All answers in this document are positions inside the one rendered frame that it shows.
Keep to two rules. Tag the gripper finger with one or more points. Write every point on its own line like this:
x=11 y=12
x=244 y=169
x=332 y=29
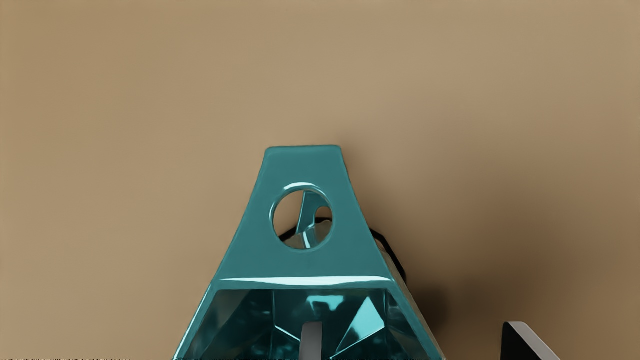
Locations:
x=520 y=345

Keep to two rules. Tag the teal faceted mug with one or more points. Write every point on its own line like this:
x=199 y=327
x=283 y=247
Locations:
x=305 y=265

